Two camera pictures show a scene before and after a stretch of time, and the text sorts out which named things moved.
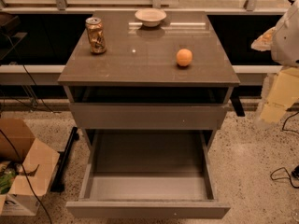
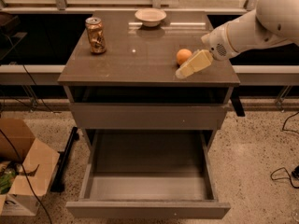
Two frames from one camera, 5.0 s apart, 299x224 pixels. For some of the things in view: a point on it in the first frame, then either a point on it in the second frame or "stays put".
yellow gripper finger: (283, 93) → (198, 62)
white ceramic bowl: (150, 17) stays put
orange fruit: (184, 57) stays put
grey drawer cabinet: (149, 90) stays put
